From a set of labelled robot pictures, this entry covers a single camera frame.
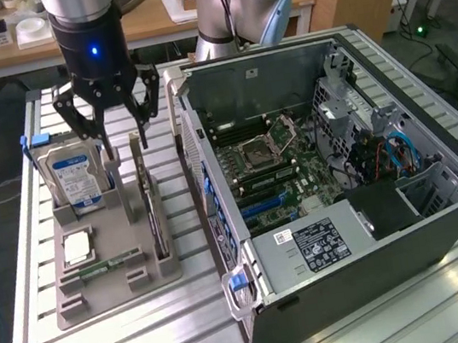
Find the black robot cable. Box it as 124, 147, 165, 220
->
210, 0, 242, 53

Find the blue case latch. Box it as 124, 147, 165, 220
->
226, 271, 249, 297

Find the CPU socket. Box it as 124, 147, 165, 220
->
235, 131, 288, 176

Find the flat white box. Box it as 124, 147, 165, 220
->
14, 25, 56, 52

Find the white paper stack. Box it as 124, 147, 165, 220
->
161, 0, 201, 26

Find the grey parts rack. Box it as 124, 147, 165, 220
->
32, 139, 190, 333

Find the open black PC case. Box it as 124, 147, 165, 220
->
159, 7, 458, 343

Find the grey power supply unit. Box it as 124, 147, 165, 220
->
244, 195, 388, 309

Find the green motherboard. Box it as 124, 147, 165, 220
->
198, 93, 352, 244

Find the silver CPU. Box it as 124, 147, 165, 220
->
59, 230, 97, 269

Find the blue disk caddy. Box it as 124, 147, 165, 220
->
17, 119, 118, 211

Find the red wire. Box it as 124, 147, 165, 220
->
370, 138, 392, 175

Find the silver hard disk blue label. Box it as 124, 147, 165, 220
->
32, 131, 115, 221

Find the perforated metal disk bay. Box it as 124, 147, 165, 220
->
307, 67, 386, 159

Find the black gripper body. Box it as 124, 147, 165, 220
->
47, 0, 142, 119

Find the grey sheet metal bay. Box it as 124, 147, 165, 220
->
391, 158, 458, 224

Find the wooden desk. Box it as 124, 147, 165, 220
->
0, 0, 322, 84

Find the long expansion slot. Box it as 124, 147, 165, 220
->
241, 196, 295, 225
237, 187, 291, 216

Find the blue wire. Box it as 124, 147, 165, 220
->
382, 130, 425, 179

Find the metal socket cover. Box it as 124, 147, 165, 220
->
264, 110, 310, 159

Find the green graphics card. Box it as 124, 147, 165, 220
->
126, 128, 175, 265

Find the device with green light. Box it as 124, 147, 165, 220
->
412, 22, 430, 40

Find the green RAM stick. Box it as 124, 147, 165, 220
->
235, 166, 303, 199
75, 247, 145, 282

